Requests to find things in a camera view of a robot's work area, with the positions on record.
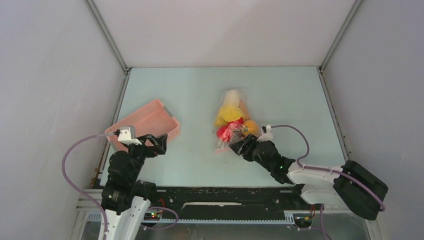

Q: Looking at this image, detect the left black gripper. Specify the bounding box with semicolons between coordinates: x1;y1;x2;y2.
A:
124;132;167;182

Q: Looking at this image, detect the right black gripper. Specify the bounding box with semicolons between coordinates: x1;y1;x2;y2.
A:
229;133;273;172

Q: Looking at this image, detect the fake orange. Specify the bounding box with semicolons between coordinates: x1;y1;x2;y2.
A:
242;119;261;137

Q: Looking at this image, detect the clear zip top bag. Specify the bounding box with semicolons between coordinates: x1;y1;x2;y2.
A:
214;88;261;153

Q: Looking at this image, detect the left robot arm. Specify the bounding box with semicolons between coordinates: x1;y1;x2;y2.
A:
99;128;168;240

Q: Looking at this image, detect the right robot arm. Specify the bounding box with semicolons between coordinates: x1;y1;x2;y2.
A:
229;134;389;221

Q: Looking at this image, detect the fake red apple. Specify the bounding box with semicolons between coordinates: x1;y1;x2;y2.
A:
216;117;245;143

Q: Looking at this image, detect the pink plastic basket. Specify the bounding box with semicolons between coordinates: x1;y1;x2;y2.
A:
105;99;180;142

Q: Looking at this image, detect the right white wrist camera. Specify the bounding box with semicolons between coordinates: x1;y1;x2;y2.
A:
257;125;274;142

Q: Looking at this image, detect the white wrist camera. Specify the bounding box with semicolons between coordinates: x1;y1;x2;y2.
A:
257;125;274;142
117;126;142;145

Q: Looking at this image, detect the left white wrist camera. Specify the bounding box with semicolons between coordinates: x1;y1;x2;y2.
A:
117;126;142;145

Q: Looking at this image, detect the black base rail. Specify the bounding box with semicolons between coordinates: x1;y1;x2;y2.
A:
151;186;320;223

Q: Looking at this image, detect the white cable duct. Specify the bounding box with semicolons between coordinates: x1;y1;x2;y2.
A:
86;211;296;225

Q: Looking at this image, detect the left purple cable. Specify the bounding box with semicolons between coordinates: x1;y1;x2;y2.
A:
61;131;120;240

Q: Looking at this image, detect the left aluminium frame post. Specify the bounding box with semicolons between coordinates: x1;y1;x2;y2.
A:
84;0;130;75

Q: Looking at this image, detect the aluminium frame post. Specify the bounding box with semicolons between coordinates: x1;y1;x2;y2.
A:
318;0;365;73
84;0;130;75

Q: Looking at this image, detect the right aluminium frame post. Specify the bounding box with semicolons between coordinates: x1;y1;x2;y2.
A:
318;0;365;73

